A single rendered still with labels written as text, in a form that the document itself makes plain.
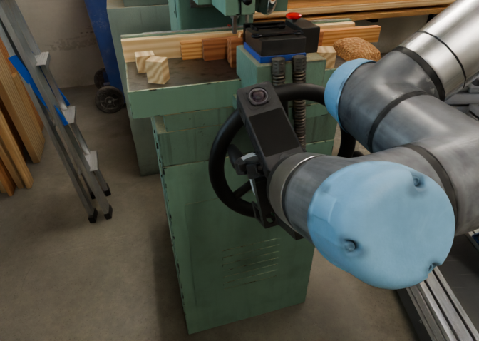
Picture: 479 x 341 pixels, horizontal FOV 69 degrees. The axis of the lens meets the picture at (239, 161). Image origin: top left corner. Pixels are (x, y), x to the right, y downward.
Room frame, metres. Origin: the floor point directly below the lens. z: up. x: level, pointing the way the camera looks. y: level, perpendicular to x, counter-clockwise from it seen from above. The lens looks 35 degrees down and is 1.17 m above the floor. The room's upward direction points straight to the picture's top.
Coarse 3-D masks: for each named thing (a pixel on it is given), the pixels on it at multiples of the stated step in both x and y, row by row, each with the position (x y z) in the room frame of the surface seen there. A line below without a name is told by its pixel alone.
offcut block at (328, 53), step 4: (320, 48) 0.79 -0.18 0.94; (324, 48) 0.79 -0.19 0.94; (328, 48) 0.79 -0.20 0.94; (332, 48) 0.79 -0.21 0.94; (316, 52) 0.76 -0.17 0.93; (320, 52) 0.76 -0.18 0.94; (324, 52) 0.76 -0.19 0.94; (328, 52) 0.76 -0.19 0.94; (332, 52) 0.76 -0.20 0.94; (324, 56) 0.75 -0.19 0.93; (328, 56) 0.75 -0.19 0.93; (332, 56) 0.75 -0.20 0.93; (328, 60) 0.75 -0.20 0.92; (332, 60) 0.75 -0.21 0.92; (328, 64) 0.75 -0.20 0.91; (332, 64) 0.75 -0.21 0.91
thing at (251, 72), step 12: (240, 48) 0.71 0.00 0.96; (240, 60) 0.70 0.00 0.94; (252, 60) 0.63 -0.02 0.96; (312, 60) 0.63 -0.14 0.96; (324, 60) 0.64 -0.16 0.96; (240, 72) 0.70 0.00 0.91; (252, 72) 0.62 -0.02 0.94; (264, 72) 0.60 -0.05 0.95; (288, 72) 0.62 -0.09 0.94; (312, 72) 0.63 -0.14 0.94; (324, 72) 0.64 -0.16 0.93; (252, 84) 0.62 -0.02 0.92
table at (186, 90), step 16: (128, 64) 0.78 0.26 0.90; (176, 64) 0.78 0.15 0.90; (192, 64) 0.78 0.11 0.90; (208, 64) 0.78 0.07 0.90; (224, 64) 0.78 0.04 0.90; (336, 64) 0.78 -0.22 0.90; (128, 80) 0.69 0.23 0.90; (144, 80) 0.69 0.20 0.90; (176, 80) 0.69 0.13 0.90; (192, 80) 0.69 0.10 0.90; (208, 80) 0.69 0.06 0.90; (224, 80) 0.69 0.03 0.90; (240, 80) 0.69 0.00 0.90; (128, 96) 0.63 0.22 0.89; (144, 96) 0.63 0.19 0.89; (160, 96) 0.64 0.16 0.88; (176, 96) 0.65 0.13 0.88; (192, 96) 0.66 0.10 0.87; (208, 96) 0.67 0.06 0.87; (224, 96) 0.68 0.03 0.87; (144, 112) 0.63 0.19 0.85; (160, 112) 0.64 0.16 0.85; (176, 112) 0.65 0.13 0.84; (320, 112) 0.64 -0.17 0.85
